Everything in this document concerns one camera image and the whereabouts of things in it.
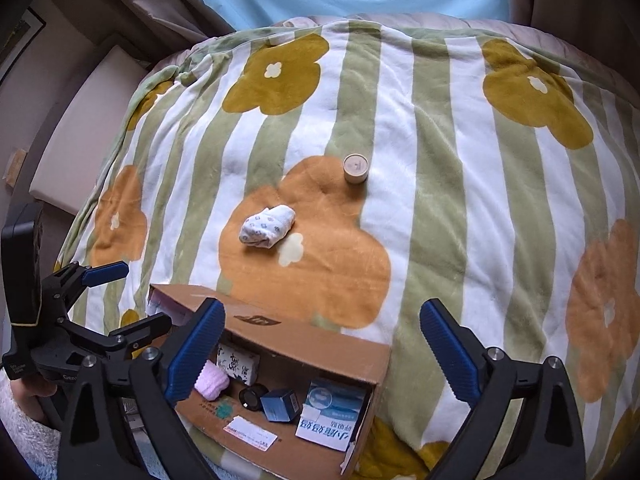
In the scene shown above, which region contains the striped flower-print blanket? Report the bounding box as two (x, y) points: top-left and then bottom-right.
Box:
(65, 20), (640, 480)

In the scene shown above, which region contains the white patterned box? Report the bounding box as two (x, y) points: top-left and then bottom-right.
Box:
(216, 344), (262, 382)

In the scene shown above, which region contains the white patterned sock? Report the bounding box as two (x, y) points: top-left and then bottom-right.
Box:
(239, 205), (296, 249)

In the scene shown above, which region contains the pink fuzzy sock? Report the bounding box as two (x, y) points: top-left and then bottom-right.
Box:
(194, 362), (231, 401)

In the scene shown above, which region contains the cardboard box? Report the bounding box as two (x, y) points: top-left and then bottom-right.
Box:
(147, 284), (391, 478)

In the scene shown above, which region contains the white cushion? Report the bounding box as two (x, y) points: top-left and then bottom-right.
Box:
(27, 44), (151, 216)

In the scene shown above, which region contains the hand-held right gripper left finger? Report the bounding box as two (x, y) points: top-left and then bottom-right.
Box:
(60, 297), (226, 480)

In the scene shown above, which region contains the blue and white box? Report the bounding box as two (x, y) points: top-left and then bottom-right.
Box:
(295, 379), (371, 443)

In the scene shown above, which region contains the person's left forearm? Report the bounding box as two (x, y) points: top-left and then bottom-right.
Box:
(0, 385), (68, 480)

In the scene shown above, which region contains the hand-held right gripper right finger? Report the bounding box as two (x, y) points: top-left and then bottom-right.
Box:
(419, 298), (586, 480)

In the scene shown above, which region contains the beige cylinder container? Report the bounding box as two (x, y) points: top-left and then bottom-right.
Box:
(342, 153), (370, 184)

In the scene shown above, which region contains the framed picture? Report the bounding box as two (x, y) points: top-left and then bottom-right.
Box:
(0, 5), (46, 86)

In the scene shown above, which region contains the small black cylinder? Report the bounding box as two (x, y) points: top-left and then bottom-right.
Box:
(239, 384), (270, 412)

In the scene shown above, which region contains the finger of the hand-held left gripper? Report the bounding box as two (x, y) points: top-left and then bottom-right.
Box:
(102, 312), (173, 361)
(47, 261), (130, 311)

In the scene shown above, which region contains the person's left hand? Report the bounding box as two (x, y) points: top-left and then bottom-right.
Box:
(10, 375), (68, 423)

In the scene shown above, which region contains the dark blue box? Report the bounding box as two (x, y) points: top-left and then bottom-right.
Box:
(260, 388), (301, 423)

